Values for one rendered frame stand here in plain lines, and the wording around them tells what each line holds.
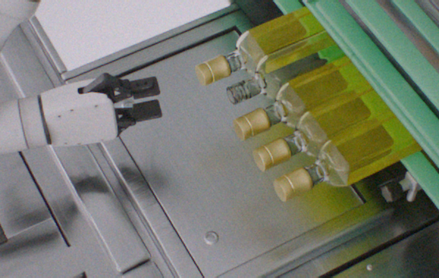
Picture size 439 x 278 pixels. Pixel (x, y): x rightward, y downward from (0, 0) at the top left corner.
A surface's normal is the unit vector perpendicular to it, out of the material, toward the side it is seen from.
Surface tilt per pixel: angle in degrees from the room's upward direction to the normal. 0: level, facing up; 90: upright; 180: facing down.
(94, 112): 74
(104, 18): 90
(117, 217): 90
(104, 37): 90
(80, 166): 90
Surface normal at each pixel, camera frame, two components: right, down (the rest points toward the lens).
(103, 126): 0.22, 0.80
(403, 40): 0.00, -0.57
